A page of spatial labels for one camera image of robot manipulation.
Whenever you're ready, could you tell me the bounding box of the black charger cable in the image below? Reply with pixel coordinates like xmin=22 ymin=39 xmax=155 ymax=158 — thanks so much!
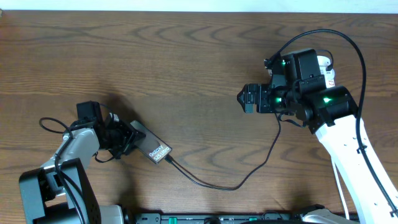
xmin=164 ymin=49 xmax=335 ymax=191

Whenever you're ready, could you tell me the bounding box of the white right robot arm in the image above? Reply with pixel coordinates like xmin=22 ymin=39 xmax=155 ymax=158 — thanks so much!
xmin=237 ymin=49 xmax=397 ymax=223

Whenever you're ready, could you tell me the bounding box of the white power strip cord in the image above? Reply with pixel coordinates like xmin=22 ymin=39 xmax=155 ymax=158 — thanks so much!
xmin=331 ymin=158 xmax=350 ymax=220

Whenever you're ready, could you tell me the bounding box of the Samsung Galaxy smartphone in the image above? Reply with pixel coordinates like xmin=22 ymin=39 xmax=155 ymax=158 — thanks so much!
xmin=131 ymin=121 xmax=172 ymax=164

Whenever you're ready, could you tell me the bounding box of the white charger plug adapter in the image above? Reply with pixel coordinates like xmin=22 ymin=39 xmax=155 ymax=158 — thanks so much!
xmin=317 ymin=55 xmax=333 ymax=75

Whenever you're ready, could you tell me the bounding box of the white power strip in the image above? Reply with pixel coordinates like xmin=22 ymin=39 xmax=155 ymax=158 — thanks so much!
xmin=317 ymin=55 xmax=335 ymax=88

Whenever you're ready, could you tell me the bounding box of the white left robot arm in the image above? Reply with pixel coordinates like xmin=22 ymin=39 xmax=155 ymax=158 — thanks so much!
xmin=19 ymin=101 xmax=146 ymax=223

